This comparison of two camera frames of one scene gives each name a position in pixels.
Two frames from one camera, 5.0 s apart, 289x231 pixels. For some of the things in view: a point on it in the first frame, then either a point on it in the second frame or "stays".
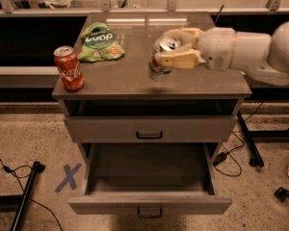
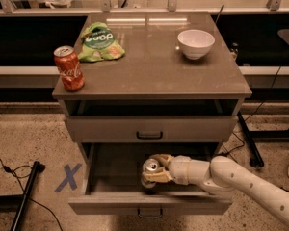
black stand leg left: x=37 y=167 stays
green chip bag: x=99 y=44 stays
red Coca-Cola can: x=68 y=67 stays
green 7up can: x=162 y=44 → x=149 y=166
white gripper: x=218 y=47 → x=179 y=167
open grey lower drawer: x=149 y=179 stays
